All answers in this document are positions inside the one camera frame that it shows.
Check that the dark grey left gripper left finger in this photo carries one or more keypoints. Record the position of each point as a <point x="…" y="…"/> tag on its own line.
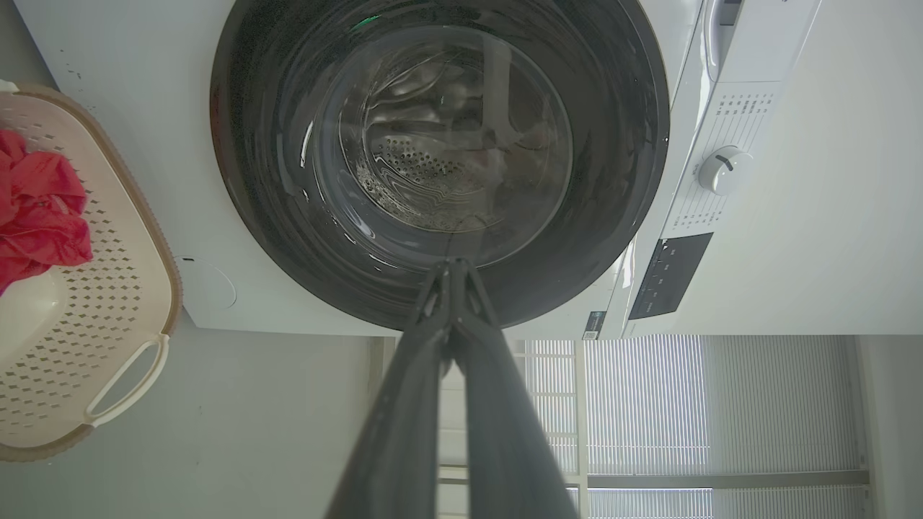
<point x="393" y="418"/>

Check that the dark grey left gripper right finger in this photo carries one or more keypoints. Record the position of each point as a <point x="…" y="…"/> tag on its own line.
<point x="505" y="432"/>

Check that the round black glass washer door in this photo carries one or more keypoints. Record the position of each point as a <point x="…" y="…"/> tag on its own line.
<point x="274" y="187"/>

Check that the white washing machine body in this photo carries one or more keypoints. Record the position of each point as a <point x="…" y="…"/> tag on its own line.
<point x="144" y="108"/>

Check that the dark QR code sticker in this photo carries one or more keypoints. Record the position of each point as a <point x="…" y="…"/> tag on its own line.
<point x="593" y="326"/>

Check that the white window blinds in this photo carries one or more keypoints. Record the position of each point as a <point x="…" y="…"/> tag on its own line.
<point x="649" y="404"/>

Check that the black washer display panel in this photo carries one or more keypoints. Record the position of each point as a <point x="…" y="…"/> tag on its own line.
<point x="670" y="277"/>

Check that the round white filter cover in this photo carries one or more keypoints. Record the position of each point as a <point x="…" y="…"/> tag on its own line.
<point x="209" y="285"/>

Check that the perforated steel washer drum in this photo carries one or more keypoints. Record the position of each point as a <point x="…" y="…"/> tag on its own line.
<point x="425" y="169"/>

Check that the cream perforated laundry basket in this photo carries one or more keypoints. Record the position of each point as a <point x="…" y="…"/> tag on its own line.
<point x="108" y="310"/>

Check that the white program dial knob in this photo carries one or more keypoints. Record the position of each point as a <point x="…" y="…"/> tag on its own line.
<point x="723" y="171"/>

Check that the red garment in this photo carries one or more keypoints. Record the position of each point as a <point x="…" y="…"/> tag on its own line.
<point x="40" y="209"/>

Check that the white detergent drawer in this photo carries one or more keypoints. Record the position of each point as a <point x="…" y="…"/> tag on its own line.
<point x="714" y="43"/>

